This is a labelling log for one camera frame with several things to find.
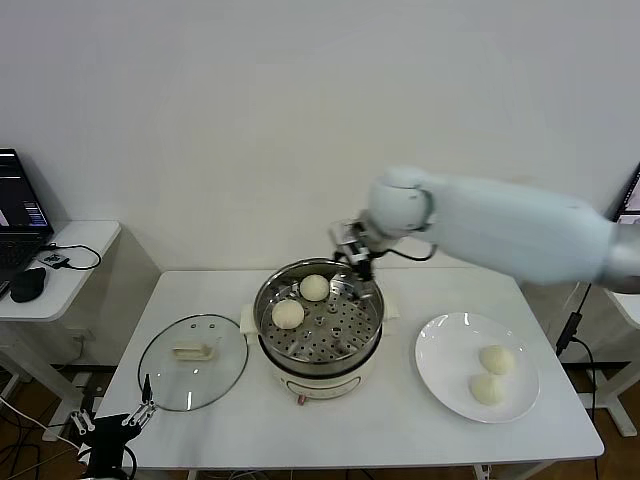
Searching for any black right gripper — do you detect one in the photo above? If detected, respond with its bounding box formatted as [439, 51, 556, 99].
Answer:
[328, 218, 378, 300]

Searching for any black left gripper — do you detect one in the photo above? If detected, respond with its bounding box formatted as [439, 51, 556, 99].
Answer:
[72, 373, 159, 480]

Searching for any white steamed baozi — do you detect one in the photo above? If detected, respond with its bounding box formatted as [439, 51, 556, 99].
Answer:
[298, 273, 331, 303]
[468, 373, 505, 405]
[478, 344, 515, 376]
[271, 298, 305, 331]

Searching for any round glass lid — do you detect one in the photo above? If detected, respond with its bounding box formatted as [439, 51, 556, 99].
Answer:
[137, 313, 250, 413]

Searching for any stainless steel steamer basket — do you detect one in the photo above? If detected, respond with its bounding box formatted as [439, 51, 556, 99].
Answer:
[252, 258, 385, 375]

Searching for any white floor power strip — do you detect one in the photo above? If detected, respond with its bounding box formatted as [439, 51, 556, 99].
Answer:
[42, 413, 86, 444]

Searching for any white round plate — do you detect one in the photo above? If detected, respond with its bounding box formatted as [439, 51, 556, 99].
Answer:
[413, 312, 541, 422]

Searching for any black computer mouse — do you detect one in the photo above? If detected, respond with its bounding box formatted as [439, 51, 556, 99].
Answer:
[10, 267, 47, 304]

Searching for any small black usb hub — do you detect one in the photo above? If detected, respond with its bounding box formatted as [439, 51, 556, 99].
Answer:
[38, 252, 70, 272]

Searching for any white side table with mouse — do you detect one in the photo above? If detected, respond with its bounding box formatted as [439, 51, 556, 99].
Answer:
[0, 221, 162, 416]

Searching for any black laptop with mouse beside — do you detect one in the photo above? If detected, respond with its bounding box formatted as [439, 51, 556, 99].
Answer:
[0, 147, 55, 286]

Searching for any white side table with label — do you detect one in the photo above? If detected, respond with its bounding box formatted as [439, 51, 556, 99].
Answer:
[517, 279, 640, 436]

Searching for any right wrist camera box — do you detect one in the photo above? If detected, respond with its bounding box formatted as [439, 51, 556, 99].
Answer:
[339, 240, 372, 265]

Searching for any white floor cable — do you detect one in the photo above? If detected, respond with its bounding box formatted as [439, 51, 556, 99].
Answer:
[0, 398, 76, 445]

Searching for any black looped usb cable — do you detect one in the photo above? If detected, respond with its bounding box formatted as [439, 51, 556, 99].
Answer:
[42, 243, 103, 273]

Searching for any black cable with adapter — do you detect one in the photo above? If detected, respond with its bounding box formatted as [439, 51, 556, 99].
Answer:
[553, 284, 599, 426]

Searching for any black laptop with white cable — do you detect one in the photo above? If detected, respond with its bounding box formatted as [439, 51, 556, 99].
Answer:
[612, 162, 640, 224]

